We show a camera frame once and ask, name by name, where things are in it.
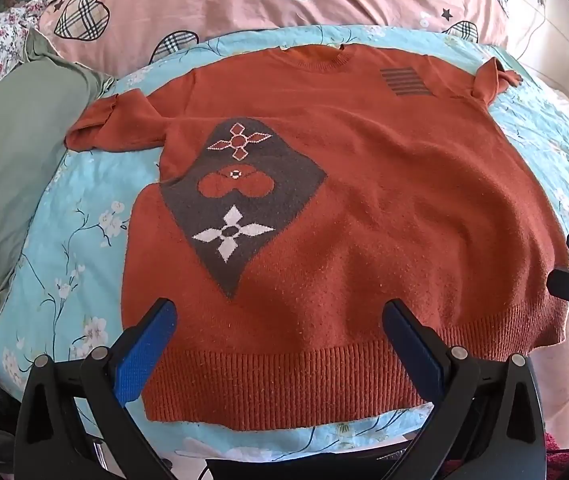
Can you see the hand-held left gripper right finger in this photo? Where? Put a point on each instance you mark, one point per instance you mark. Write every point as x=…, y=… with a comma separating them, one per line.
x=414, y=346

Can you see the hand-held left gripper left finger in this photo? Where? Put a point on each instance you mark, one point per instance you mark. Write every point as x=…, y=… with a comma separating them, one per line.
x=148, y=346

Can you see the orange knit sweater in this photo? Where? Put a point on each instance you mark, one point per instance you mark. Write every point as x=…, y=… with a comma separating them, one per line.
x=354, y=220

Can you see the light blue floral bed sheet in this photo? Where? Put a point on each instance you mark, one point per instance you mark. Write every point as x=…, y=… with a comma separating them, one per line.
x=72, y=240

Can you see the dark red cloth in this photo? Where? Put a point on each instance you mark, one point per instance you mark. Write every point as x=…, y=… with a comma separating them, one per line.
x=562, y=460

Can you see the green pillow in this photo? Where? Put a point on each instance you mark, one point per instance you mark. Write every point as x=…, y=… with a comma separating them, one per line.
x=12, y=160

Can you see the pink heart-pattern pillow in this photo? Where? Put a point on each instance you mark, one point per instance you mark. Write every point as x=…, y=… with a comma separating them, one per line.
x=284, y=0

